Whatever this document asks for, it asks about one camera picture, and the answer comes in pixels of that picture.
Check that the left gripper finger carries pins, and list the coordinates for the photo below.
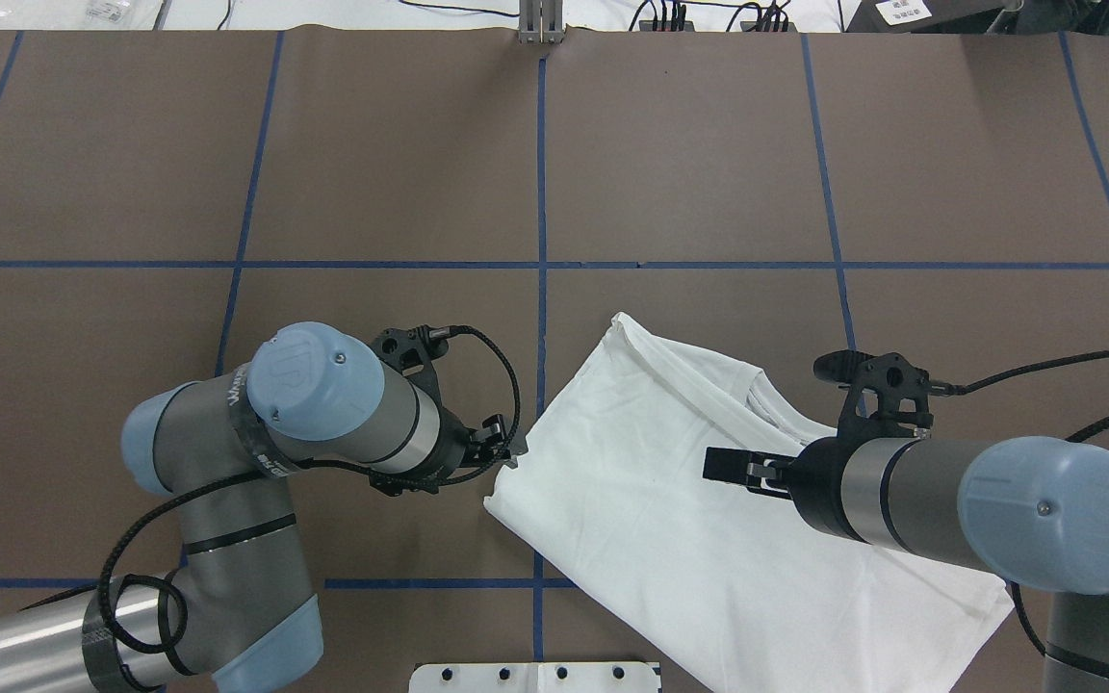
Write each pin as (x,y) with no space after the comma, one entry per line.
(508,453)
(493,436)

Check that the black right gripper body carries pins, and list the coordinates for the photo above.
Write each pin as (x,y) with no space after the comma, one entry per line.
(816,478)

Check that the white long-sleeve printed shirt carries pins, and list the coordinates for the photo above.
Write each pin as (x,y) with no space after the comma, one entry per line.
(731,585)

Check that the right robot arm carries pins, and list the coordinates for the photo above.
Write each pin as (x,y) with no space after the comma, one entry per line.
(1031,510)

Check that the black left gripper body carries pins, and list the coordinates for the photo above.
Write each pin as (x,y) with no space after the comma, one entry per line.
(455,449)

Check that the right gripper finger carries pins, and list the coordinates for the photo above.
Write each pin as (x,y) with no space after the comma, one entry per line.
(763,473)

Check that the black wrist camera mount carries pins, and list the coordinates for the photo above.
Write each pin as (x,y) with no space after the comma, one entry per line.
(886,397)
(412,352)

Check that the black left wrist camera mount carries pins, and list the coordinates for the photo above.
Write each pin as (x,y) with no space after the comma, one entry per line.
(412,352)

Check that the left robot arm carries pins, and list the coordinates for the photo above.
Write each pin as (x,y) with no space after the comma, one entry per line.
(214,581)

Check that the white camera mast base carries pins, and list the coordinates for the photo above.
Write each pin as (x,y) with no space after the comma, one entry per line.
(574,676)

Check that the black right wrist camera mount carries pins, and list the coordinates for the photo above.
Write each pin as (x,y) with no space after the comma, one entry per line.
(886,397)

